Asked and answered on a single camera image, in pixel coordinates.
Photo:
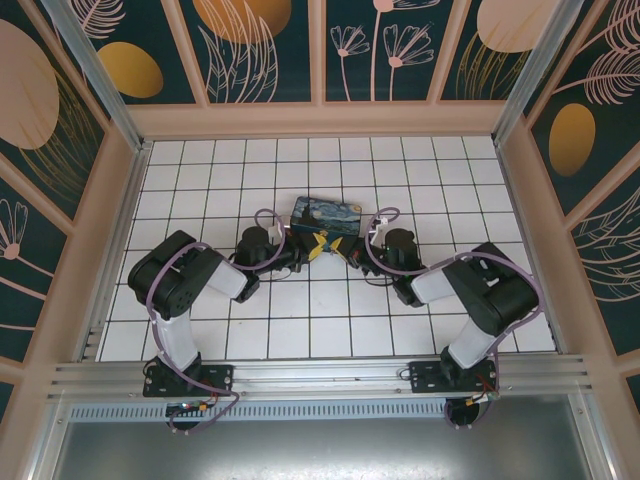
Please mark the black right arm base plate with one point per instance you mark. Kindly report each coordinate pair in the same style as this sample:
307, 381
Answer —
425, 377

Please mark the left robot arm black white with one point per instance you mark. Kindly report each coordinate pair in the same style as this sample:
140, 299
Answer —
175, 275

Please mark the grey metal sheet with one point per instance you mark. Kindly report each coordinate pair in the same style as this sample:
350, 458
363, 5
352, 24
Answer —
320, 450

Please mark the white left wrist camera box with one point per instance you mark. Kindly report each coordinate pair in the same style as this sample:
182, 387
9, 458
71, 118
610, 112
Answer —
276, 231

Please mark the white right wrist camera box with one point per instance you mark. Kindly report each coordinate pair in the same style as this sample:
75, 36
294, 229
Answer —
382, 223

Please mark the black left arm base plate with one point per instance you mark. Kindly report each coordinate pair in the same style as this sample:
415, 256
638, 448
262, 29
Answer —
220, 377

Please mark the starry night tin box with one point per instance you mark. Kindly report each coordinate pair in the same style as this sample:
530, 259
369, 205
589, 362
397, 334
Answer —
330, 215

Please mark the aluminium corner post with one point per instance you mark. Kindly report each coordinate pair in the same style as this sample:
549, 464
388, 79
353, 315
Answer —
529, 75
106, 85

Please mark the aluminium mounting rail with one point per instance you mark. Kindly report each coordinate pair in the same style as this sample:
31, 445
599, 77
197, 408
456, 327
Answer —
320, 375

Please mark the small yellow connector board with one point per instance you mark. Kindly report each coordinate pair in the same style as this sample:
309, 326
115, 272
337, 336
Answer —
487, 397
200, 407

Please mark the aluminium side rail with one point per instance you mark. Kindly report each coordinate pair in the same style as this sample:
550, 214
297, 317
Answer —
520, 210
119, 250

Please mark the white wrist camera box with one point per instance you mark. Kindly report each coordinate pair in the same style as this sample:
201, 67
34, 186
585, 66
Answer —
276, 231
382, 223

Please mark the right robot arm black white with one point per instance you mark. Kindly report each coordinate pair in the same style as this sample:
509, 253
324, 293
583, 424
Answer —
490, 290

